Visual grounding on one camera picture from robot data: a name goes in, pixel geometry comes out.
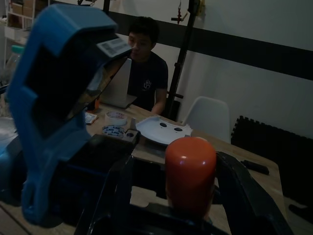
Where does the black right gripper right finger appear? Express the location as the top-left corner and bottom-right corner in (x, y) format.
(216, 151), (294, 235)

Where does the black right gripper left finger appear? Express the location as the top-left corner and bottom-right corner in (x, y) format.
(75, 154), (135, 235)

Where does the small orange-capped bottle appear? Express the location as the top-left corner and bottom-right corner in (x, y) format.
(164, 137), (218, 218)

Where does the blue-label water bottle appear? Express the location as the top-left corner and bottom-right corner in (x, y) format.
(0, 117), (24, 196)

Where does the brown tape roll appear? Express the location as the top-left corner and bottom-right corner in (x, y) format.
(101, 124), (126, 138)

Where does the small black box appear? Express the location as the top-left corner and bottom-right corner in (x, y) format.
(240, 159), (270, 176)

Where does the white tape roll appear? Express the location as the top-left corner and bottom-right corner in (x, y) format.
(105, 111), (128, 126)

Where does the wooden table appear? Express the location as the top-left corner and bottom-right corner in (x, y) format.
(0, 102), (287, 235)

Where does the white robot face shell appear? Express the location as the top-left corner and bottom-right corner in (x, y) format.
(135, 115), (194, 148)

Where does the black foam tile panel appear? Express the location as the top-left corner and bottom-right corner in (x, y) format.
(230, 115), (313, 207)

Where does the silver laptop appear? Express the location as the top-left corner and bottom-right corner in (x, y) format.
(97, 58), (138, 109)

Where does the person in grey shorts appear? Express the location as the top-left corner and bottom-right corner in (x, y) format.
(127, 16), (169, 116)

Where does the white plastic chair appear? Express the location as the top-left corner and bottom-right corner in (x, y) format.
(181, 95), (232, 144)

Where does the black metal stand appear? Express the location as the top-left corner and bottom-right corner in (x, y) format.
(165, 0), (199, 121)

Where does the white shelf with boxes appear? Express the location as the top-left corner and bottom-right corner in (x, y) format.
(3, 0), (51, 46)

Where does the grey ring bracket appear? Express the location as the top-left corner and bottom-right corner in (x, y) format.
(124, 118), (142, 144)

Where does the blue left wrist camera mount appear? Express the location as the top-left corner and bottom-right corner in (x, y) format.
(6, 3), (133, 227)

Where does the red wall-hung tool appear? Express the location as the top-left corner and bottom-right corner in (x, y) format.
(170, 0), (189, 25)

